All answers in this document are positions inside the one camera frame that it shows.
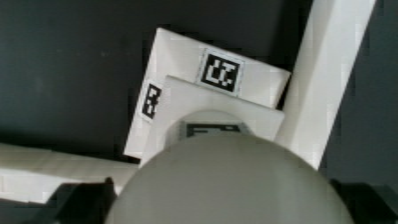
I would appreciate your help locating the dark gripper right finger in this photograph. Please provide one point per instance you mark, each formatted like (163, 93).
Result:
(371, 201)

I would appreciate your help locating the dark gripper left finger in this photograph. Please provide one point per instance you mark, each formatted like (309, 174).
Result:
(79, 204)

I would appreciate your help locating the white lamp bulb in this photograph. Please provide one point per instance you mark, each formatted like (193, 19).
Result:
(222, 177)

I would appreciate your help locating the white L-shaped fence wall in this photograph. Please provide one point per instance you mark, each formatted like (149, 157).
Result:
(319, 76)

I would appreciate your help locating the white lamp base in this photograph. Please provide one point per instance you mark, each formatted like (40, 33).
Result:
(207, 87)

